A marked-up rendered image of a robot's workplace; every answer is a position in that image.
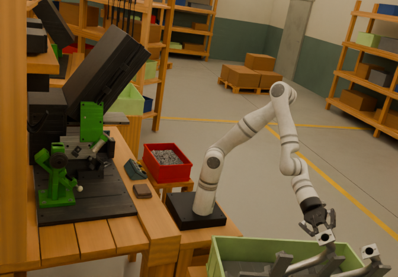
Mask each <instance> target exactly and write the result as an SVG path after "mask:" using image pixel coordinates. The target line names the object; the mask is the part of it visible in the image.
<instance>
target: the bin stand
mask: <svg viewBox="0 0 398 277"><path fill-rule="evenodd" d="M138 162H140V163H141V165H142V166H143V169H144V170H145V172H146V174H147V178H148V180H149V182H150V183H151V185H152V186H153V188H154V190H155V191H156V193H157V195H158V197H159V198H161V193H160V192H159V189H162V188H163V192H162V200H161V201H162V203H163V204H164V203H165V199H166V193H171V192H172V188H176V187H183V188H181V192H191V191H193V187H194V182H193V180H192V179H189V181H188V182H174V183H160V184H157V183H156V181H155V179H154V178H153V176H152V174H151V173H150V172H149V170H148V168H147V167H146V165H145V164H144V162H143V159H141V160H138ZM136 256H137V253H135V254H131V255H128V260H129V263H130V262H135V261H136ZM147 273H148V267H147V266H146V263H145V261H144V258H143V257H142V262H141V268H140V276H139V277H147Z"/></svg>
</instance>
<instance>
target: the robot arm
mask: <svg viewBox="0 0 398 277"><path fill-rule="evenodd" d="M269 95H270V98H271V101H270V102H269V103H268V104H267V105H266V106H264V107H262V108H260V109H258V110H256V111H253V112H251V113H249V114H247V115H246V116H244V117H243V118H242V119H241V120H240V121H239V122H238V123H237V124H236V125H235V126H234V127H233V128H232V129H231V130H230V131H229V132H228V133H227V134H226V135H225V136H224V137H223V138H221V139H220V140H219V141H217V142H216V143H214V144H213V145H212V146H210V147H209V148H208V149H207V150H206V152H205V155H204V160H203V165H202V168H201V172H200V177H199V181H198V185H197V190H196V193H195V198H194V203H193V205H192V210H193V211H194V212H195V213H196V214H198V215H203V216H205V215H209V214H212V212H213V208H214V204H215V201H216V196H215V194H216V190H217V186H218V182H219V179H220V175H221V173H222V169H223V164H224V158H225V157H226V155H227V154H228V153H229V152H230V151H231V150H232V149H234V148H235V147H236V146H238V145H240V144H242V143H244V142H246V141H248V140H250V139H251V138H252V137H253V136H254V135H255V134H256V133H258V132H259V131H260V130H261V129H262V128H263V127H265V126H266V125H267V124H268V123H269V122H270V121H271V120H272V119H273V118H275V117H276V118H277V123H278V129H279V134H280V142H281V157H280V171H281V173H282V174H283V175H285V176H296V177H294V178H293V179H292V181H291V186H292V187H293V190H294V193H295V195H296V198H297V201H298V204H299V206H300V208H301V211H302V213H303V215H304V220H303V221H302V222H301V223H299V226H300V227H301V228H302V229H303V230H304V231H305V232H306V233H307V234H308V235H310V236H311V237H313V236H315V235H317V234H319V229H318V226H319V225H321V224H324V225H325V227H326V228H327V230H328V229H331V231H332V229H333V228H335V227H336V212H335V210H334V209H333V208H331V209H330V210H327V209H326V208H324V207H325V206H326V203H325V201H324V200H320V198H319V196H318V194H317V192H316V191H315V189H314V187H313V185H312V183H311V181H310V179H309V173H308V167H307V163H306V161H305V160H303V159H302V158H291V157H290V154H291V153H295V152H297V151H298V150H299V140H298V135H297V130H296V127H295V125H294V122H293V119H292V117H291V113H290V109H289V107H290V106H291V105H292V104H293V103H294V102H295V100H296V98H297V93H296V91H295V90H294V89H293V88H292V87H291V86H290V85H288V84H287V83H285V82H282V81H279V82H276V83H274V84H273V85H272V87H271V88H270V91H269ZM327 214H329V215H330V224H328V223H327V222H326V217H327ZM306 223H309V224H310V225H312V227H313V231H310V230H309V229H308V228H307V225H306ZM332 233H333V231H332ZM333 235H334V233H333ZM334 237H335V235H334ZM335 239H336V237H335Z"/></svg>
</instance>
